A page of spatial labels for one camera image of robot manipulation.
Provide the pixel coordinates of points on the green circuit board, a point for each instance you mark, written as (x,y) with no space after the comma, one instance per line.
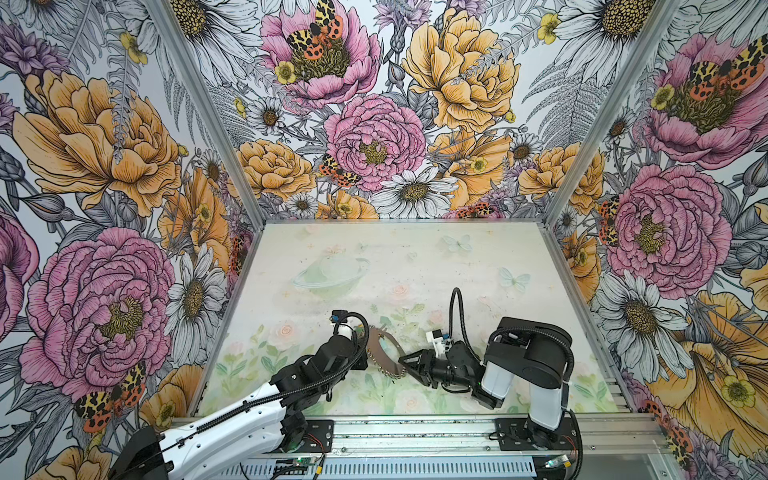
(300,463)

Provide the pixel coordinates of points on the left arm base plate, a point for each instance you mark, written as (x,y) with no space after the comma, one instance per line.
(316,436)

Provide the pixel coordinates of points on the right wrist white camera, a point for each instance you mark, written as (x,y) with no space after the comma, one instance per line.
(440,342)

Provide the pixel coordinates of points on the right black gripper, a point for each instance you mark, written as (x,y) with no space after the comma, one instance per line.
(429,366)

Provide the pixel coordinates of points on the wrist white camera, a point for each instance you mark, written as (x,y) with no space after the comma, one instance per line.
(440,342)
(341,326)

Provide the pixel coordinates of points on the perforated metal cable tray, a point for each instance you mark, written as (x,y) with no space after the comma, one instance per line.
(505,467)

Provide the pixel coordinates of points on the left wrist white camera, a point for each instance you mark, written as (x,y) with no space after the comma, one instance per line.
(341,326)

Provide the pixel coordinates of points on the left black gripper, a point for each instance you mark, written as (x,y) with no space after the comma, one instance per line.
(358,352)

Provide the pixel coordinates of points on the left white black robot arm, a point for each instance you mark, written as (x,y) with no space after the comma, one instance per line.
(267,420)

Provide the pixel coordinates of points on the aluminium front rail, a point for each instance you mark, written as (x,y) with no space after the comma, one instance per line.
(453,435)

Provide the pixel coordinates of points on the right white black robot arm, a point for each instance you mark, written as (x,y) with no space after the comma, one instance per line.
(518,349)

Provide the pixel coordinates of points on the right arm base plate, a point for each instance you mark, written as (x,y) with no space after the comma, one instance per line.
(521,434)

